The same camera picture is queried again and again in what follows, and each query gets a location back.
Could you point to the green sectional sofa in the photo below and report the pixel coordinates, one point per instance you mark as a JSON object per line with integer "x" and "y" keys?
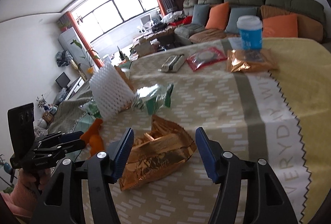
{"x": 187, "y": 33}

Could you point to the orange cushion far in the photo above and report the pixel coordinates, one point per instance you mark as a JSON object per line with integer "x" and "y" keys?
{"x": 218, "y": 17}

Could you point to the small grey packet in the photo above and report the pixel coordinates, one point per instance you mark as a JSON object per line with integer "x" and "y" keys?
{"x": 173, "y": 64}

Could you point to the gold foil bag under cup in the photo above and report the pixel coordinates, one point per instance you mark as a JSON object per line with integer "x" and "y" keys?
{"x": 250, "y": 61}

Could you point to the blue cushion far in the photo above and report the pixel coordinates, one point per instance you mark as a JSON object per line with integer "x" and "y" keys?
{"x": 200, "y": 14}

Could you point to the orange peel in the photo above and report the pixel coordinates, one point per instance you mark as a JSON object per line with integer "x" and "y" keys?
{"x": 92, "y": 137}

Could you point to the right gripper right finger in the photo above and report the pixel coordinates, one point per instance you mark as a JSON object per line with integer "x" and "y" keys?
{"x": 266, "y": 200}

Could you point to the window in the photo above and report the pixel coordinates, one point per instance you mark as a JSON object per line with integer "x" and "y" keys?
{"x": 98, "y": 17}

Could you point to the orange curtain left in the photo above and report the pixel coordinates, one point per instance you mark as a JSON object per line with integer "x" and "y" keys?
{"x": 86, "y": 44}

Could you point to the white office chair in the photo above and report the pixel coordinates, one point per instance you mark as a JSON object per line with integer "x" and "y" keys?
{"x": 146, "y": 23}

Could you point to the blue white lidded cup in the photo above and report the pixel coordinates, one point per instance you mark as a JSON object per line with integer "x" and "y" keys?
{"x": 251, "y": 32}

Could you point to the clear green plastic wrapper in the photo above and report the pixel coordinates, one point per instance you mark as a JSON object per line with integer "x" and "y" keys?
{"x": 151, "y": 99}

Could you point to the red packet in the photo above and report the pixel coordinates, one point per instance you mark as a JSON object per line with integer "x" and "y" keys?
{"x": 205, "y": 57}

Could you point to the white foam net sleeve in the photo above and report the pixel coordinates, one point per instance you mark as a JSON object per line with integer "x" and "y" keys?
{"x": 110, "y": 91}

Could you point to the cluttered coffee table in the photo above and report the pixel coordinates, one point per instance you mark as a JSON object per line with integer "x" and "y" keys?
{"x": 149, "y": 42}

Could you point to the tall green plant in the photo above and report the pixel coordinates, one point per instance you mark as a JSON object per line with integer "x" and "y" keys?
{"x": 86, "y": 55}

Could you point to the orange cushion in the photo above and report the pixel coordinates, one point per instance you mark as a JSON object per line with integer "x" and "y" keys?
{"x": 280, "y": 26}
{"x": 218, "y": 17}

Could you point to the white TV cabinet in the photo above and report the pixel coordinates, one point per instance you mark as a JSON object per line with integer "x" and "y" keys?
{"x": 49, "y": 110}

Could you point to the brown cushion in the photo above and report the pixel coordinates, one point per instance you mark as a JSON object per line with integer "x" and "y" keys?
{"x": 308, "y": 28}

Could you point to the pink sleeved left forearm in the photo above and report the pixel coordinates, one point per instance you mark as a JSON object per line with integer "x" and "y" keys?
{"x": 21, "y": 201}

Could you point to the orange cushion near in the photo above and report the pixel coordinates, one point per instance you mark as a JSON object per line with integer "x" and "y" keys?
{"x": 280, "y": 26}

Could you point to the white standing air conditioner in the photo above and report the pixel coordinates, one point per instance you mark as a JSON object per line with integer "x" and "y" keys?
{"x": 65, "y": 39}

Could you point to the gold foil snack bag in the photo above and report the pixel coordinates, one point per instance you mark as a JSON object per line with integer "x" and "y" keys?
{"x": 157, "y": 154}

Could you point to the small black monitor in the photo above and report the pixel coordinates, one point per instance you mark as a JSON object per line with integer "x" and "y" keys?
{"x": 63, "y": 81}

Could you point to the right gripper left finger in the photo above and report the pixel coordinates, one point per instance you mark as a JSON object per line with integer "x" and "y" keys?
{"x": 62, "y": 199}

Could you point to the person's left hand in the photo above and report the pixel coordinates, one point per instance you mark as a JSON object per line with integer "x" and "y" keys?
{"x": 30, "y": 181}

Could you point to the patterned tablecloth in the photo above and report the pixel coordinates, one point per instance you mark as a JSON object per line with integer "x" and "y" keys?
{"x": 282, "y": 116}

